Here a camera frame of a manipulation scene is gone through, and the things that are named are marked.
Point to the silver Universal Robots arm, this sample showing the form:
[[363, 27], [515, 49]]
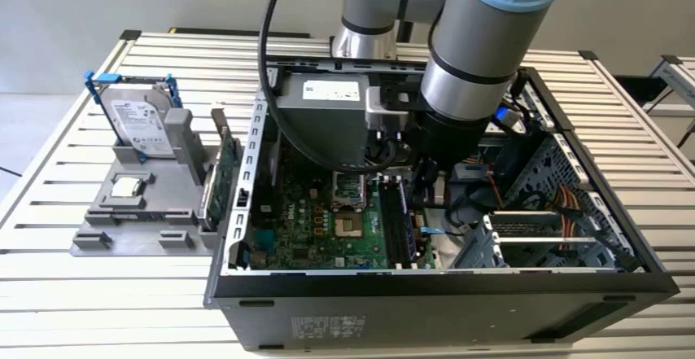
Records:
[[477, 49]]

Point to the black RAM slot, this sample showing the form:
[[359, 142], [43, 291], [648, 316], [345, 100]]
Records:
[[392, 228]]

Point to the metal disk bay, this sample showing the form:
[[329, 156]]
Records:
[[523, 213]]

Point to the grey power supply unit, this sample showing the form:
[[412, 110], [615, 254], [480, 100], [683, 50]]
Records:
[[320, 131]]

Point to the CPU socket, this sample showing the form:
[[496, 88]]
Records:
[[347, 225]]

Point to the green motherboard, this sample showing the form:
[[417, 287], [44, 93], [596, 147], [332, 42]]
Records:
[[357, 253]]

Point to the black case fan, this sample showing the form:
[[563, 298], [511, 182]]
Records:
[[264, 200]]

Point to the green graphics card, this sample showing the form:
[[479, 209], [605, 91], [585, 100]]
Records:
[[223, 180]]

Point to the slatted metal side table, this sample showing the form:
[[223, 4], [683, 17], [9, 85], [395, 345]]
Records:
[[672, 72]]

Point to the black and grey PC case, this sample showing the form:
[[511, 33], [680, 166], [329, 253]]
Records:
[[380, 318]]

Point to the grey parts rack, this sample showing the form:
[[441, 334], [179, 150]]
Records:
[[157, 167]]

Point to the hard disk in blue carrier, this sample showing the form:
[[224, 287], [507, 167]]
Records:
[[136, 119]]

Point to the silver CPU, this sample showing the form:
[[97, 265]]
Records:
[[125, 188]]

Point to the small silver wrist camera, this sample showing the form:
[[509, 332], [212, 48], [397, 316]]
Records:
[[440, 188]]

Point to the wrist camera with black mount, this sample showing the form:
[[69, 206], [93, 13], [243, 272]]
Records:
[[380, 106]]

